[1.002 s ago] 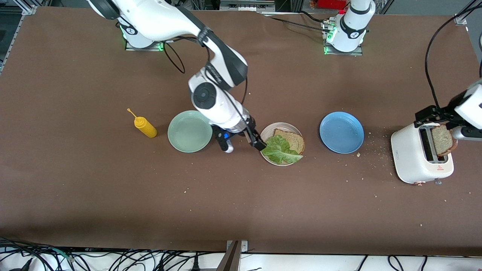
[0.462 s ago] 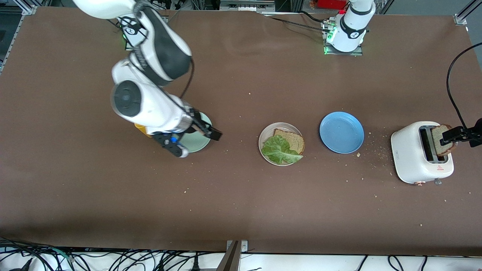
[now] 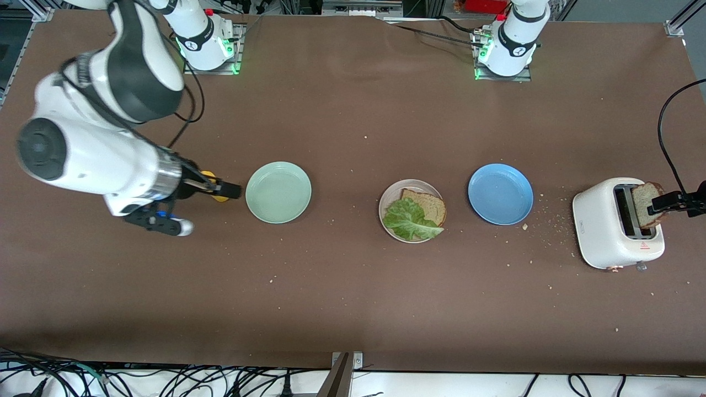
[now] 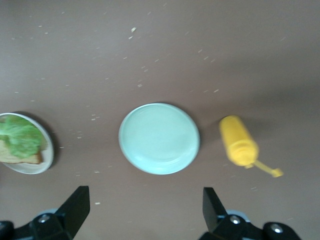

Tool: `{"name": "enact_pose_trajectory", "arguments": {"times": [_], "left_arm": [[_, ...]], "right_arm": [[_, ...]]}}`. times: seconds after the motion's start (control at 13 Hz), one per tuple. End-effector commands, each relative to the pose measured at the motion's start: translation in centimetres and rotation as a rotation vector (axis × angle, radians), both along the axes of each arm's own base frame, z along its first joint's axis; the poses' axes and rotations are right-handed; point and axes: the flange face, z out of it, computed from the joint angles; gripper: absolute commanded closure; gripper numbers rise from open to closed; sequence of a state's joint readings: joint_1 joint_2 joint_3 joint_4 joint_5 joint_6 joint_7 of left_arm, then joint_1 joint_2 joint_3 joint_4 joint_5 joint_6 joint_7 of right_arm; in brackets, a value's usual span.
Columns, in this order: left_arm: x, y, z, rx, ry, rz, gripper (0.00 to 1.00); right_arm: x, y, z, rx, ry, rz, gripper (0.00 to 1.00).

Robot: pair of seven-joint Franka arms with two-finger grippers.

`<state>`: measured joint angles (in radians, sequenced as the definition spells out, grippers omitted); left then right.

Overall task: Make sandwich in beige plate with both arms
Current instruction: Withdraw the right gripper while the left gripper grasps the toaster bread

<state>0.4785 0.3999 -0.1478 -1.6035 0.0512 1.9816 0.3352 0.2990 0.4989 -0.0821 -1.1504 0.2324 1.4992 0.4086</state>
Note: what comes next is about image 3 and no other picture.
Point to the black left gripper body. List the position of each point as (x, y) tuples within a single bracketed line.
[(696, 200)]

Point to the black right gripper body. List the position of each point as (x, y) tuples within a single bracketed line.
[(191, 186)]

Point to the yellow mustard squeeze bottle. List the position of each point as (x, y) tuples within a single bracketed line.
[(220, 199)]

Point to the brown bread slice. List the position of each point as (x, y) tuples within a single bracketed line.
[(433, 207), (642, 207)]

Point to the green lettuce leaf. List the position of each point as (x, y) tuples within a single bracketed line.
[(411, 220)]

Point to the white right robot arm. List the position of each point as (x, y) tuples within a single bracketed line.
[(83, 154)]

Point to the pale green plate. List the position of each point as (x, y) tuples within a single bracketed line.
[(278, 193)]

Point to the beige plate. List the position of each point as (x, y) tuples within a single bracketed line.
[(389, 196)]

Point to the blue plate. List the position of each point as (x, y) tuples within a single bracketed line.
[(501, 194)]

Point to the white toaster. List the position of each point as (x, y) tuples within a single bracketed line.
[(598, 231)]

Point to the black floor plug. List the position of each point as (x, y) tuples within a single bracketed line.
[(285, 389)]

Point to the dark metal bar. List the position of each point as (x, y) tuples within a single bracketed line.
[(337, 380)]

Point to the grey metal box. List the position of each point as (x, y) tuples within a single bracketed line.
[(358, 7)]

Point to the red box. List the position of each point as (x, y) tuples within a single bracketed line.
[(485, 5)]

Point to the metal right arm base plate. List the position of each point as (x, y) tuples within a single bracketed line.
[(238, 49)]

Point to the aluminium frame corner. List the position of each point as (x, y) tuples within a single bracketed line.
[(674, 28)]

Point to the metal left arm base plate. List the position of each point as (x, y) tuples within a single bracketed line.
[(524, 79)]

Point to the silver metal clamp bracket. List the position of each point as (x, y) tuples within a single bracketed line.
[(358, 361)]

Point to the aluminium frame profile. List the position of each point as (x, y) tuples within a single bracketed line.
[(44, 14)]

